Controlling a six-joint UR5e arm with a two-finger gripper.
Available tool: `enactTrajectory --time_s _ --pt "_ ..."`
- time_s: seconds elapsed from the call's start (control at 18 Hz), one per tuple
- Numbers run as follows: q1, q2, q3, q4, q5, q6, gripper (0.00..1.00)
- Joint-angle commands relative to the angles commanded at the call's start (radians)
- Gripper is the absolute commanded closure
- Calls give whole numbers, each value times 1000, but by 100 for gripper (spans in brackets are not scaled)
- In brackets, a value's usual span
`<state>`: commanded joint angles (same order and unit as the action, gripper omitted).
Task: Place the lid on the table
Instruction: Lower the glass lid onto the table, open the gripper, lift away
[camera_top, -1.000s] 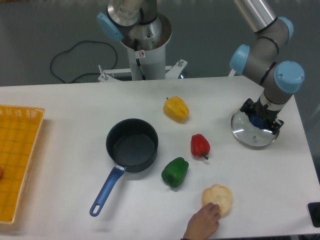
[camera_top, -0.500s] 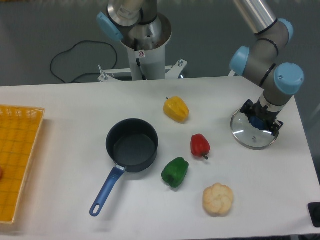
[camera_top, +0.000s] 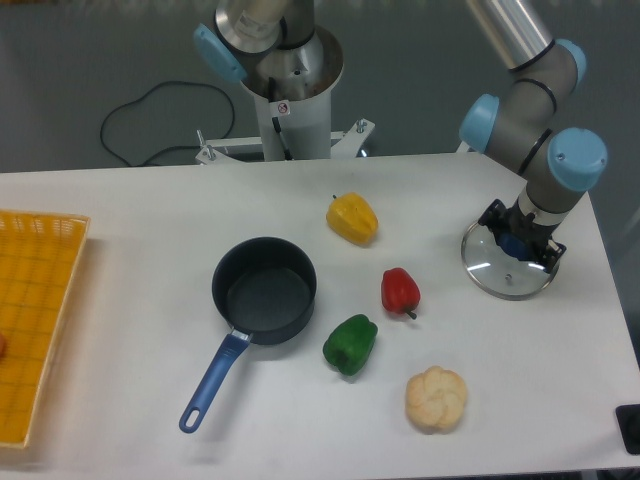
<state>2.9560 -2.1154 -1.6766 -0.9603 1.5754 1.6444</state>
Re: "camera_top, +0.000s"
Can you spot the black gripper body blue part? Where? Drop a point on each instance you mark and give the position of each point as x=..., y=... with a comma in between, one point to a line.
x=522, y=234

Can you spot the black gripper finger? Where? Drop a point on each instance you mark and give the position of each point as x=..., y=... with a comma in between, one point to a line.
x=494, y=217
x=548, y=255

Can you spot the glass pot lid steel rim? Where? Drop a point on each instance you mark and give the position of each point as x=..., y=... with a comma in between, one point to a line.
x=497, y=273

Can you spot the beige bread roll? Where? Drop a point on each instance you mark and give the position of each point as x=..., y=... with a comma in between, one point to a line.
x=435, y=399

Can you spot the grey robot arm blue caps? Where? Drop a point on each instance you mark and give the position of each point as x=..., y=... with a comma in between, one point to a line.
x=513, y=130

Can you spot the red bell pepper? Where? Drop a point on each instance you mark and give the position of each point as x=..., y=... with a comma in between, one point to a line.
x=400, y=293

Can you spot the yellow bell pepper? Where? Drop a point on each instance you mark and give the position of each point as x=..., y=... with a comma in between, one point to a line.
x=351, y=217

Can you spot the black device at table corner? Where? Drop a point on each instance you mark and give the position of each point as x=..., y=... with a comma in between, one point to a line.
x=628, y=418

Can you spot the green bell pepper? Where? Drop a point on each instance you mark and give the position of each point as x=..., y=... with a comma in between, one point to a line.
x=350, y=344

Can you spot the yellow woven basket tray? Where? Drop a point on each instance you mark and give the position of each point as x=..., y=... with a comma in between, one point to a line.
x=40, y=253

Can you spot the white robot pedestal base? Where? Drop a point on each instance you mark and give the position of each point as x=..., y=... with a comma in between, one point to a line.
x=292, y=94

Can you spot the dark saucepan blue handle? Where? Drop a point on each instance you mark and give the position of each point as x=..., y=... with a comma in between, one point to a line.
x=264, y=288

